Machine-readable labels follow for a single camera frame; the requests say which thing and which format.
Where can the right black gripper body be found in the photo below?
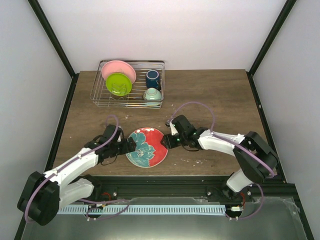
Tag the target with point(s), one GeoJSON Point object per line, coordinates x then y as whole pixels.
{"type": "Point", "coordinates": [174, 144]}

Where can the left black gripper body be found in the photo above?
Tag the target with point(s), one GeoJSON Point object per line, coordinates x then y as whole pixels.
{"type": "Point", "coordinates": [123, 150]}

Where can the red plate underneath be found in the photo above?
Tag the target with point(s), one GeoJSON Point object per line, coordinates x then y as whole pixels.
{"type": "Point", "coordinates": [149, 151]}

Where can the green floral bowl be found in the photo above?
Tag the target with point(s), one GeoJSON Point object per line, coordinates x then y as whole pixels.
{"type": "Point", "coordinates": [152, 94]}

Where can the lime green small plate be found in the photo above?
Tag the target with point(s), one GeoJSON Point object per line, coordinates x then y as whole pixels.
{"type": "Point", "coordinates": [118, 84]}

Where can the dark blue mug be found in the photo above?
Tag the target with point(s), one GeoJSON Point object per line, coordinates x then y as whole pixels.
{"type": "Point", "coordinates": [152, 79]}

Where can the pink plate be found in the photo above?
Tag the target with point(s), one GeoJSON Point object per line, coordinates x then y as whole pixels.
{"type": "Point", "coordinates": [118, 66]}

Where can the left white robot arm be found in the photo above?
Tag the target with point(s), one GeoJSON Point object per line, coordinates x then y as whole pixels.
{"type": "Point", "coordinates": [44, 194]}

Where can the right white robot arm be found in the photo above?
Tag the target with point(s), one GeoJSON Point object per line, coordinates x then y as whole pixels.
{"type": "Point", "coordinates": [257, 160]}

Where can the light blue slotted strip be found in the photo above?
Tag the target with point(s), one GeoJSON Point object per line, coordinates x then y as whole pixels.
{"type": "Point", "coordinates": [206, 210]}

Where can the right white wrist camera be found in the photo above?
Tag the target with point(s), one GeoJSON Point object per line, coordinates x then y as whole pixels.
{"type": "Point", "coordinates": [172, 128]}

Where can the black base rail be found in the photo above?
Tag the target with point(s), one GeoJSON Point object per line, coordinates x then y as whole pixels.
{"type": "Point", "coordinates": [207, 187]}

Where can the wire dish rack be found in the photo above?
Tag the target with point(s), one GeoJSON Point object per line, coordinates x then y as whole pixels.
{"type": "Point", "coordinates": [103, 98]}

